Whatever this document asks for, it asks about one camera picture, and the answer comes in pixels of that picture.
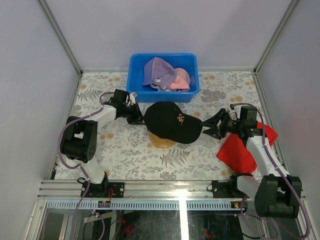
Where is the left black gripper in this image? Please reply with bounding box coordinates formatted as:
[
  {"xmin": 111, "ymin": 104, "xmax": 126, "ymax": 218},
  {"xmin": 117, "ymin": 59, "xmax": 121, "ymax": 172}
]
[{"xmin": 121, "ymin": 101, "xmax": 147, "ymax": 125}]

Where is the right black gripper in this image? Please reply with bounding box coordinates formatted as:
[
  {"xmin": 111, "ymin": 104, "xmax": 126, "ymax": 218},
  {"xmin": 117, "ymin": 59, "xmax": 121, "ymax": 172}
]
[{"xmin": 199, "ymin": 108, "xmax": 244, "ymax": 140}]

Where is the black baseball cap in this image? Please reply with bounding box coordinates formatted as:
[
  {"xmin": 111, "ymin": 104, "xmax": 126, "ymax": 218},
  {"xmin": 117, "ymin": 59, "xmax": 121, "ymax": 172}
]
[{"xmin": 143, "ymin": 101, "xmax": 203, "ymax": 144}]

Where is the wooden hat stand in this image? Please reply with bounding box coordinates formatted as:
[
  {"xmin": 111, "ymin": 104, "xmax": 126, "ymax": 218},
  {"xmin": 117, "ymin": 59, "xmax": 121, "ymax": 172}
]
[{"xmin": 149, "ymin": 132, "xmax": 176, "ymax": 149}]

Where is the pink baseball cap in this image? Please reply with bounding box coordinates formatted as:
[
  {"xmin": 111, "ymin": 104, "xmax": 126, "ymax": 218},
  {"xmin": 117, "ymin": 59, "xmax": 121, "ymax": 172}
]
[{"xmin": 168, "ymin": 68, "xmax": 191, "ymax": 92}]

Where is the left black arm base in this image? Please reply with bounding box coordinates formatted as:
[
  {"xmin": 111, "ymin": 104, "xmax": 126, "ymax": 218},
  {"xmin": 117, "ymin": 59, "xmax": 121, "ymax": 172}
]
[{"xmin": 84, "ymin": 182, "xmax": 125, "ymax": 199}]

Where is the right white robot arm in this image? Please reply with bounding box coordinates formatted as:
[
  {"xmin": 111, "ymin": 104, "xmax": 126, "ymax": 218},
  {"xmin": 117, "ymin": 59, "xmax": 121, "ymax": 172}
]
[{"xmin": 202, "ymin": 103, "xmax": 302, "ymax": 219}]

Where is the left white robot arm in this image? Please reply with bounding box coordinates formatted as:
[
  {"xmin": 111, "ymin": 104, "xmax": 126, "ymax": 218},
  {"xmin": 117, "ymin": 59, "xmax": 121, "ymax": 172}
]
[{"xmin": 57, "ymin": 89, "xmax": 144, "ymax": 198}]

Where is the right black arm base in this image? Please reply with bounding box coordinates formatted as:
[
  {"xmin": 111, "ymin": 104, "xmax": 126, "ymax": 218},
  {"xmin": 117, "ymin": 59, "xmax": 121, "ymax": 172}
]
[{"xmin": 211, "ymin": 180, "xmax": 244, "ymax": 199}]

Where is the red cloth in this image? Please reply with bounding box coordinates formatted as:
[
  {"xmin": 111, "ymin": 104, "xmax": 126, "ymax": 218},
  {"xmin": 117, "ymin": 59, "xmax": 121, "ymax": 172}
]
[{"xmin": 216, "ymin": 122, "xmax": 279, "ymax": 175}]

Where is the blue plastic bin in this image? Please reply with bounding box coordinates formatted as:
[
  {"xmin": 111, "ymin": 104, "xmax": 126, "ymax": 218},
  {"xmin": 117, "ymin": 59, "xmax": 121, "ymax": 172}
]
[{"xmin": 126, "ymin": 53, "xmax": 200, "ymax": 103}]

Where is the purple baseball cap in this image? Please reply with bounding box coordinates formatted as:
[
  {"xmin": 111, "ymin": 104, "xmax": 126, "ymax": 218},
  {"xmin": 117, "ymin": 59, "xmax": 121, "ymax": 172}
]
[{"xmin": 142, "ymin": 57, "xmax": 177, "ymax": 90}]

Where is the slotted cable duct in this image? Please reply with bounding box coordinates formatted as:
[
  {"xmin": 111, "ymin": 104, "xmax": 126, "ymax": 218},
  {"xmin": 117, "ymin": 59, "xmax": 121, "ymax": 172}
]
[{"xmin": 47, "ymin": 199, "xmax": 241, "ymax": 211}]

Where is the aluminium front rail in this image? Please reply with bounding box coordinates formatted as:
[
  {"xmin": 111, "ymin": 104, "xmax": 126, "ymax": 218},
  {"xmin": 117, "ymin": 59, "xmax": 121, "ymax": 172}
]
[{"xmin": 37, "ymin": 180, "xmax": 226, "ymax": 201}]

